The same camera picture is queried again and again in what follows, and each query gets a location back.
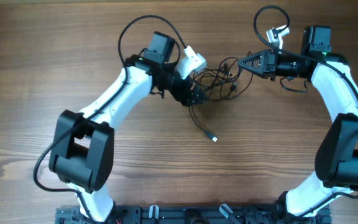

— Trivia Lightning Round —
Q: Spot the left camera black cable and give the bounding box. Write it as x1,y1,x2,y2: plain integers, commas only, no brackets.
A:
32,14,188,223

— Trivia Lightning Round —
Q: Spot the camera black cable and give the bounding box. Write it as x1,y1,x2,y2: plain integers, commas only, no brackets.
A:
32,14,188,223
253,5,358,218

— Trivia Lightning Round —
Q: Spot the black multi-plug cable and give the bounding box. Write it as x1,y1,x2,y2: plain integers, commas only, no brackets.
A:
188,51,254,143

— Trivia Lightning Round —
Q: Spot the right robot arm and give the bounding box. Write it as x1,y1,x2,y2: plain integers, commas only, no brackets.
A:
238,25,358,218

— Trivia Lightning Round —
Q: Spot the right camera black cable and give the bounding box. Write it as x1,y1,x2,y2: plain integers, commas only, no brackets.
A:
253,5,358,218

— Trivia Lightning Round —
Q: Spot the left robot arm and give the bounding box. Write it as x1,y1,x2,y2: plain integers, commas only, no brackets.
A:
48,32,207,223

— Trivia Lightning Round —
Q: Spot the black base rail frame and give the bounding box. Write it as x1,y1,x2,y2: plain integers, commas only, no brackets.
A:
54,203,332,224

